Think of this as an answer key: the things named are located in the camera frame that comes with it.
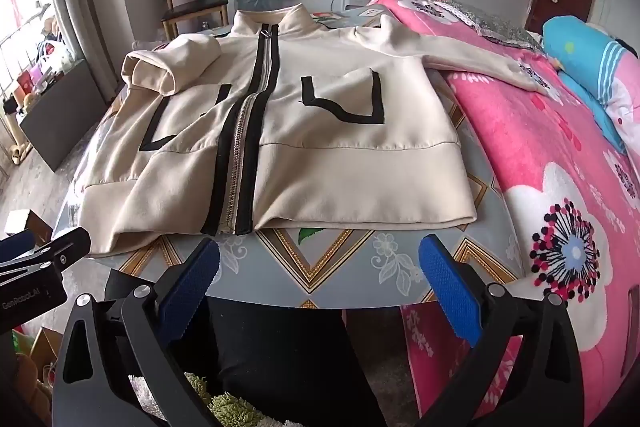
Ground small cardboard box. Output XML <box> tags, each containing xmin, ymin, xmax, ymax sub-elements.
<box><xmin>5</xmin><ymin>209</ymin><xmax>53</xmax><ymax>243</ymax></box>

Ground silver sequin cloth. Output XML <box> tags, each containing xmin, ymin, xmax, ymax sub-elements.
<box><xmin>440</xmin><ymin>0</ymin><xmax>543</xmax><ymax>52</ymax></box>

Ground grey cabinet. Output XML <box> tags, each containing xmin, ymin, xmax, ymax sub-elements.
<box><xmin>20</xmin><ymin>57</ymin><xmax>108</xmax><ymax>172</ymax></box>

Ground cream jacket with black trim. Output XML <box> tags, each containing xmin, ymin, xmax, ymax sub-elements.
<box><xmin>75</xmin><ymin>4</ymin><xmax>556</xmax><ymax>253</ymax></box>

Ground blue striped pillow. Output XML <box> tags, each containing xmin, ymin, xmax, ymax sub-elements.
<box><xmin>542</xmin><ymin>16</ymin><xmax>640</xmax><ymax>152</ymax></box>

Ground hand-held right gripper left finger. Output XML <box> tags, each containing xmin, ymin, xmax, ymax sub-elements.
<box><xmin>52</xmin><ymin>237</ymin><xmax>223</xmax><ymax>427</ymax></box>

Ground person's black pants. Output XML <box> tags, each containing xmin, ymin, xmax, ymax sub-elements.
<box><xmin>207</xmin><ymin>297</ymin><xmax>388</xmax><ymax>427</ymax></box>

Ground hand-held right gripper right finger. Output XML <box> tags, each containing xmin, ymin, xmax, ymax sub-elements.
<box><xmin>417</xmin><ymin>234</ymin><xmax>586</xmax><ymax>427</ymax></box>

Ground person's green fuzzy robe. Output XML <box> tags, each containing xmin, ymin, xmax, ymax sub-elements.
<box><xmin>127</xmin><ymin>372</ymin><xmax>281</xmax><ymax>427</ymax></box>

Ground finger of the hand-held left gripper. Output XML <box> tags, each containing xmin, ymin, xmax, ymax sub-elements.
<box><xmin>0</xmin><ymin>227</ymin><xmax>93</xmax><ymax>280</ymax></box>
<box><xmin>0</xmin><ymin>231</ymin><xmax>33</xmax><ymax>263</ymax></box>

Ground pink floral blanket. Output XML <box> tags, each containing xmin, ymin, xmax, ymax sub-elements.
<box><xmin>367</xmin><ymin>0</ymin><xmax>640</xmax><ymax>427</ymax></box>

